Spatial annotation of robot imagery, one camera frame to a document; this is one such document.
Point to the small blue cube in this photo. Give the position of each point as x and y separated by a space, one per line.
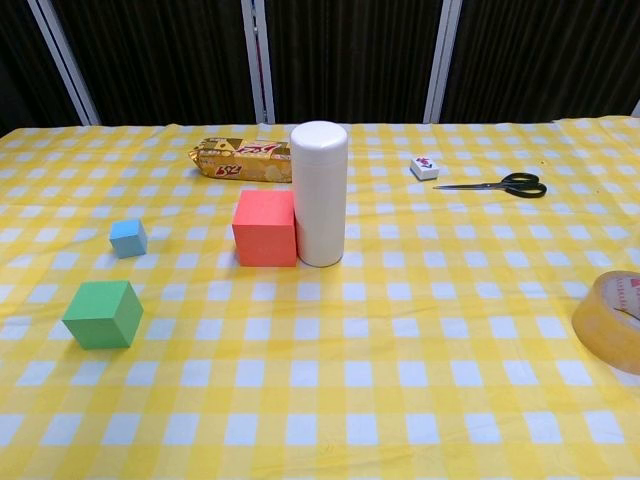
127 240

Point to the green cube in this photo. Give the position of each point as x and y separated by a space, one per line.
100 315

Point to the yellow white checkered tablecloth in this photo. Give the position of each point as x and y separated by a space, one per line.
350 375

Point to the white cylindrical bottle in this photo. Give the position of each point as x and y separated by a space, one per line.
320 200

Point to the large red cube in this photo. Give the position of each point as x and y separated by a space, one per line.
262 230

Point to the gold snack packet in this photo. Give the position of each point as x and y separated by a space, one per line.
235 160

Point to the white mahjong tile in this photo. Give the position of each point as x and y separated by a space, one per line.
424 170

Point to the black curtain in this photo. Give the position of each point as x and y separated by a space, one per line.
350 50

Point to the clear packing tape roll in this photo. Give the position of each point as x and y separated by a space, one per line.
590 325

